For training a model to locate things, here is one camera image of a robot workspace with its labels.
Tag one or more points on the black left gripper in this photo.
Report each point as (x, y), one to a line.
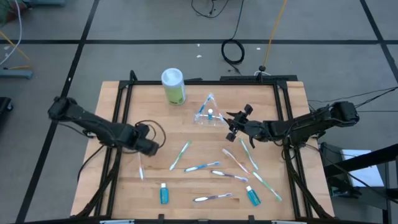
(144, 141)

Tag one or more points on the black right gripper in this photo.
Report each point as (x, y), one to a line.
(253, 129)

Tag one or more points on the small teal mouthwash bottle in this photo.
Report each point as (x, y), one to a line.
(164, 196)
(254, 198)
(210, 115)

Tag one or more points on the blue toothbrush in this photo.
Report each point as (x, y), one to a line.
(199, 167)
(203, 107)

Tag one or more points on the green toothbrush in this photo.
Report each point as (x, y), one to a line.
(248, 154)
(266, 185)
(180, 155)

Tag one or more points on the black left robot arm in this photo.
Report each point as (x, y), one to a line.
(93, 123)

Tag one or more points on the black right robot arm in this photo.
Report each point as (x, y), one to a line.
(311, 123)

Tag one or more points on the clear acrylic triangular holder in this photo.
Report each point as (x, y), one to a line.
(202, 121)

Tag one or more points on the green wipes canister white lid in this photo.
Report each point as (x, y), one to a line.
(173, 85)

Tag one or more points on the black side stand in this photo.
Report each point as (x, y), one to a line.
(357, 161)

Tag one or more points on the white box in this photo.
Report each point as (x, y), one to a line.
(367, 177)

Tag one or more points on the black caster base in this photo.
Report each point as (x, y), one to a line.
(4, 104)

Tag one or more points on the grey-blue stand foot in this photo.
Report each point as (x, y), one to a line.
(15, 74)
(43, 2)

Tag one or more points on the black aluminium table frame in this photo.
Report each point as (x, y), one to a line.
(202, 83)

